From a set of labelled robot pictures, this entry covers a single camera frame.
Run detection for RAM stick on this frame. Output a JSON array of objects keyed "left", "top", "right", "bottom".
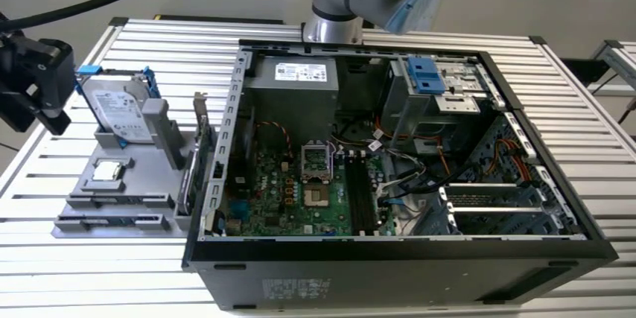
[
  {"left": 57, "top": 213, "right": 166, "bottom": 224},
  {"left": 69, "top": 191, "right": 169, "bottom": 200}
]

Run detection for black RAM slot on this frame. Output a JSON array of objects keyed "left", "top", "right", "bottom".
[
  {"left": 350, "top": 152, "right": 367, "bottom": 236},
  {"left": 357, "top": 152, "right": 373, "bottom": 236},
  {"left": 346, "top": 152, "right": 361, "bottom": 236}
]

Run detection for hard disk in blue carrier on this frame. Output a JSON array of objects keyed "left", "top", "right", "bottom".
[{"left": 74, "top": 64, "right": 162, "bottom": 146}]

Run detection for silver CPU chip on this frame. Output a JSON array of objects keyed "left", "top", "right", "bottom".
[{"left": 93, "top": 161, "right": 126, "bottom": 181}]

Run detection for grey parts rack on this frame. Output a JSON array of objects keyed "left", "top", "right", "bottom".
[{"left": 54, "top": 98, "right": 221, "bottom": 239}]

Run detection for black graphics card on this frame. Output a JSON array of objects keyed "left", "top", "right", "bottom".
[{"left": 177, "top": 90, "right": 218, "bottom": 218}]

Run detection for grey power supply unit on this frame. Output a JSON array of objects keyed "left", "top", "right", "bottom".
[{"left": 246, "top": 55, "right": 342, "bottom": 144}]

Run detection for metal socket cover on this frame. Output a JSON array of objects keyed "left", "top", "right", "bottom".
[{"left": 299, "top": 140, "right": 334, "bottom": 182}]

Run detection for CPU socket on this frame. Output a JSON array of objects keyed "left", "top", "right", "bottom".
[{"left": 303, "top": 182, "right": 333, "bottom": 209}]

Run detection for green motherboard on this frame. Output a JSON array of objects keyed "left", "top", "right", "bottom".
[{"left": 223, "top": 142, "right": 399, "bottom": 237}]

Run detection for grey metal disk bay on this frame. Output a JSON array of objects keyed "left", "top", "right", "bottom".
[{"left": 382, "top": 55, "right": 494, "bottom": 151}]

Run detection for blue disk bay latch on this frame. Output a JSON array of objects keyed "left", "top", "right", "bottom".
[{"left": 406, "top": 56, "right": 443, "bottom": 95}]

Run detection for black PC case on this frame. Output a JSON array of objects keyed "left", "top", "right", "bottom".
[{"left": 182, "top": 37, "right": 621, "bottom": 311}]

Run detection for metal expansion slot cover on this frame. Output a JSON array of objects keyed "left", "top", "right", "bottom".
[{"left": 447, "top": 204, "right": 545, "bottom": 217}]

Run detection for aluminium side table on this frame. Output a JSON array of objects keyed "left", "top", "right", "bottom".
[{"left": 589, "top": 38, "right": 636, "bottom": 125}]

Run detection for twisted orange black wire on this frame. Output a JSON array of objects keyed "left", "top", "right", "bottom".
[{"left": 257, "top": 121, "right": 295, "bottom": 158}]

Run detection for wire locking lever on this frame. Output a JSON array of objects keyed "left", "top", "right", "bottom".
[{"left": 326, "top": 142, "right": 338, "bottom": 183}]

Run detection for grey power wire bundle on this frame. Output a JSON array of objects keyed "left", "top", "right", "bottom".
[{"left": 330, "top": 133, "right": 394, "bottom": 157}]

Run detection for white grey wire bundle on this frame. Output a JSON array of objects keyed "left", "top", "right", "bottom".
[{"left": 377, "top": 176, "right": 414, "bottom": 194}]

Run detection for thin orange wire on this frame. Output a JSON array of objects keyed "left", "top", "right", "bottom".
[{"left": 393, "top": 133, "right": 451, "bottom": 176}]

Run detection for thick black cable bundle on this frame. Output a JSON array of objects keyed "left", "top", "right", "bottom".
[{"left": 387, "top": 150, "right": 478, "bottom": 196}]

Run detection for orange yellow wire bundle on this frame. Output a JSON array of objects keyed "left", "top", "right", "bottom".
[{"left": 490, "top": 138, "right": 537, "bottom": 187}]

